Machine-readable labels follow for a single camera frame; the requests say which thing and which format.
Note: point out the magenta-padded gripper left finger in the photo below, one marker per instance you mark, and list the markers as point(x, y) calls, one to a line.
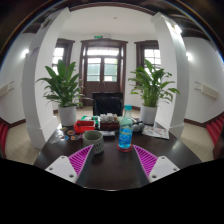
point(79, 160)

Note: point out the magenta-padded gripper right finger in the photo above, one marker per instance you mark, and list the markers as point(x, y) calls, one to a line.
point(146, 160)

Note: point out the clear blue-capped drink bottle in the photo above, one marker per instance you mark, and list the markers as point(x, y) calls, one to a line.
point(125, 135)

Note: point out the grey patterned cup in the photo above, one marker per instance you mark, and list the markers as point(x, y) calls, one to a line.
point(94, 141)

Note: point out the white printed leaflet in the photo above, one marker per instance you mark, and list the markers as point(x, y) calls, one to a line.
point(156, 132)

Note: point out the red plastic box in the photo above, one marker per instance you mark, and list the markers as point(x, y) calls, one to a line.
point(84, 127)

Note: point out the grey round object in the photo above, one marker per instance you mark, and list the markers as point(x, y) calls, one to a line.
point(138, 127)

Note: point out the green box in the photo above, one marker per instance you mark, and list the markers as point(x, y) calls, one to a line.
point(87, 118)

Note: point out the green plant in white pot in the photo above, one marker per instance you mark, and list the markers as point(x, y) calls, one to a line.
point(148, 115)
point(67, 116)

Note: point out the brown tray of white items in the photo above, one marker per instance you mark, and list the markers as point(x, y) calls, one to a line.
point(109, 122)

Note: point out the black chair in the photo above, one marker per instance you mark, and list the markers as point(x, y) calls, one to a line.
point(107, 103)

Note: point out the red carpeted staircase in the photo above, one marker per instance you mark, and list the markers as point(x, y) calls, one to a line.
point(3, 133)
point(215, 128)

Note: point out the dark wooden double door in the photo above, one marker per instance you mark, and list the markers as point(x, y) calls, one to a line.
point(103, 70)

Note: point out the dark wood framed window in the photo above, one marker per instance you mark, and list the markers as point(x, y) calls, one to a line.
point(59, 53)
point(151, 55)

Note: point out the green exit sign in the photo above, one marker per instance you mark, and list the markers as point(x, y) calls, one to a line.
point(98, 36)

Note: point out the white wall radiator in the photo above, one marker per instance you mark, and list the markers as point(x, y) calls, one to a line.
point(208, 90)
point(6, 89)

